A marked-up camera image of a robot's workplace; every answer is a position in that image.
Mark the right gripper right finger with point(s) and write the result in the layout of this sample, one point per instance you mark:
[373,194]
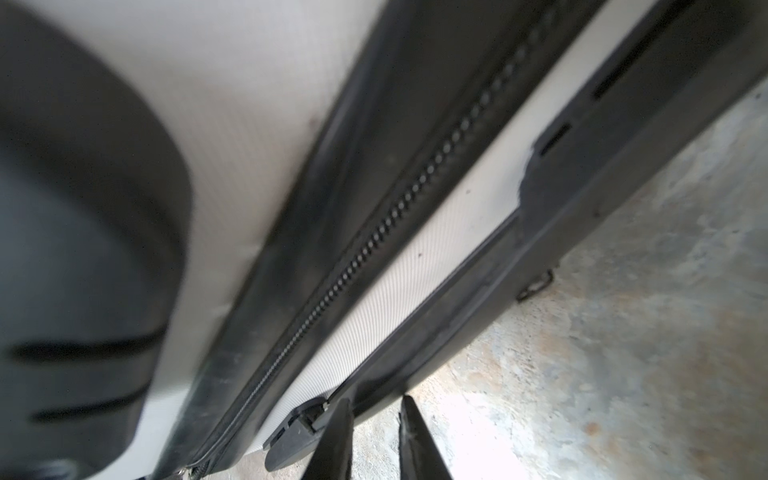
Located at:
[419,458]

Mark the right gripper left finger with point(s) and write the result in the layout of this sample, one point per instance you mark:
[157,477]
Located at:
[332,459]

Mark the black suitcase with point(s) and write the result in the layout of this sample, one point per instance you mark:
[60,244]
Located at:
[220,218]

